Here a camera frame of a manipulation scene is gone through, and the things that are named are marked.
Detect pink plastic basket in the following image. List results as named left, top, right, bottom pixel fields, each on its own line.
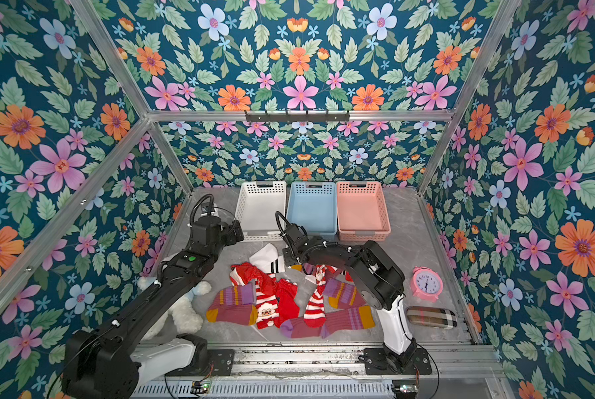
left=336, top=181, right=392, bottom=242

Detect plain red sock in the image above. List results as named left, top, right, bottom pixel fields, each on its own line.
left=229, top=263, right=300, bottom=328

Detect white sock black stripes left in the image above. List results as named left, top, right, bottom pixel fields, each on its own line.
left=249, top=244, right=286, bottom=275

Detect white plastic basket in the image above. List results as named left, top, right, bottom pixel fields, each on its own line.
left=235, top=181, right=287, bottom=242

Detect white teddy bear blue sweater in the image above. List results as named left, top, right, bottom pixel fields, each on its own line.
left=142, top=281, right=212, bottom=341

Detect purple striped sock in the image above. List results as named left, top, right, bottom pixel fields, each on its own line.
left=279, top=306, right=376, bottom=339
left=205, top=284, right=258, bottom=326
left=323, top=279, right=367, bottom=309

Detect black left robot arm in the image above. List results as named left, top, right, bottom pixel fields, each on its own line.
left=61, top=215, right=244, bottom=398

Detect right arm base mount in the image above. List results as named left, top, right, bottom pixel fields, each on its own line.
left=358, top=345, right=434, bottom=376

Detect black hook rail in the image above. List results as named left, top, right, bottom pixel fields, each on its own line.
left=244, top=111, right=351, bottom=124

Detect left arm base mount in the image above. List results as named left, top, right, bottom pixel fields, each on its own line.
left=167, top=349, right=235, bottom=378

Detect purple striped sock middle right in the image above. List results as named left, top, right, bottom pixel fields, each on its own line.
left=323, top=279, right=367, bottom=309

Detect red white striped santa sock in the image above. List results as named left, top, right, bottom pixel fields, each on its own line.
left=303, top=264, right=327, bottom=329

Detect purple striped sock left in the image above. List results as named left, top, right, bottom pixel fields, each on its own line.
left=205, top=284, right=258, bottom=326

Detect light blue plastic basket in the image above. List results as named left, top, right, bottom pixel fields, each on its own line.
left=286, top=181, right=337, bottom=240

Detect plaid beige pouch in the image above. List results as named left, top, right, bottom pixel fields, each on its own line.
left=405, top=306, right=458, bottom=329

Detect purple striped sock bottom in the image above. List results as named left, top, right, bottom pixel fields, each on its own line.
left=279, top=306, right=376, bottom=339

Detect pink alarm clock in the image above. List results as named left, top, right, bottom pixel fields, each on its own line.
left=411, top=267, right=444, bottom=303

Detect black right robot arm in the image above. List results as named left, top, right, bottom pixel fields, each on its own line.
left=279, top=221, right=417, bottom=364

